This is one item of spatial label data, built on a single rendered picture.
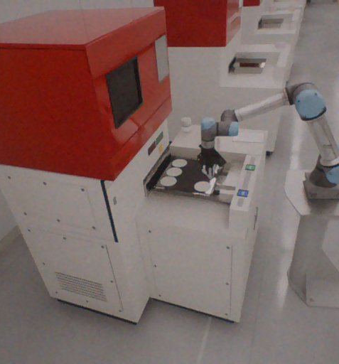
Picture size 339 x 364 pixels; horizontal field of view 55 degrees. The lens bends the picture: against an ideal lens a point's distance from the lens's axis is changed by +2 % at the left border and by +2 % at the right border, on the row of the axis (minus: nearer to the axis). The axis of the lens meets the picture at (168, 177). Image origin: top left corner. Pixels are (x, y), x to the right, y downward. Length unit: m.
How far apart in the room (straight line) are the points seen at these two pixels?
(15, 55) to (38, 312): 1.84
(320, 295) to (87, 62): 2.13
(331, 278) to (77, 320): 1.81
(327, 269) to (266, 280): 0.42
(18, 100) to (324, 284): 2.27
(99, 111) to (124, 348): 1.57
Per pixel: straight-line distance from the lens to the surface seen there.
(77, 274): 2.23
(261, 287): 2.60
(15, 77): 1.53
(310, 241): 2.31
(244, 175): 1.95
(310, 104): 1.64
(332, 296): 2.66
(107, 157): 1.44
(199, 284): 2.12
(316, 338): 2.47
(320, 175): 2.03
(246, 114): 1.80
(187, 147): 2.23
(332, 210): 2.02
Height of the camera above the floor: 2.06
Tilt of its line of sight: 34 degrees down
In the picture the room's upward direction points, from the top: 6 degrees counter-clockwise
